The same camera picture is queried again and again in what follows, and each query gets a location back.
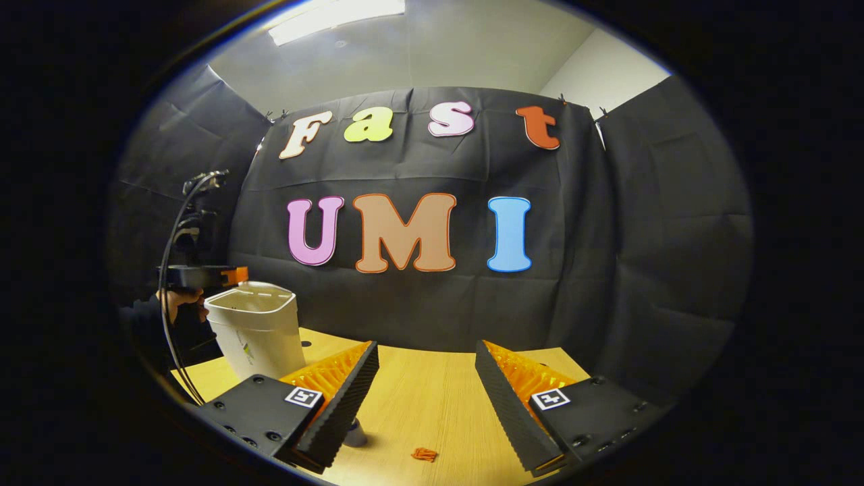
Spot white desktop garbage bin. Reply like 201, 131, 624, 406
204, 281, 306, 382

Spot black backdrop cloth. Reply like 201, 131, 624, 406
108, 64, 753, 406

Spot black cable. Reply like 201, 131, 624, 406
159, 172, 227, 406

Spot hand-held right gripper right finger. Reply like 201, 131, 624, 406
475, 340, 669, 479

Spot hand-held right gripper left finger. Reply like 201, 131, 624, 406
199, 340, 380, 475

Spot ceiling light panel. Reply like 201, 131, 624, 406
269, 0, 406, 47

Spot wooden desktop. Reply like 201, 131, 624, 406
169, 327, 591, 486

